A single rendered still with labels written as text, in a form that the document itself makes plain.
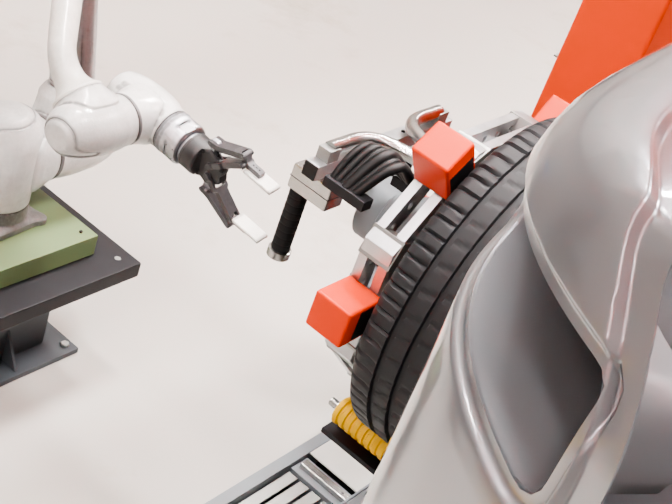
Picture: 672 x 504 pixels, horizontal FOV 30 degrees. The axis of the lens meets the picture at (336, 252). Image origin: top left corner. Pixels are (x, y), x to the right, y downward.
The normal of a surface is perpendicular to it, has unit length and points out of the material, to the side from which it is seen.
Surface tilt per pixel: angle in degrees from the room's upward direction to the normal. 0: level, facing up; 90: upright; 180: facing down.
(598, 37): 90
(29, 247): 1
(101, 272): 0
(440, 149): 35
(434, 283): 65
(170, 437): 0
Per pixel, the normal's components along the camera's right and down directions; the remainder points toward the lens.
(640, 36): -0.61, 0.27
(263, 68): 0.30, -0.79
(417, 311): -0.51, 0.04
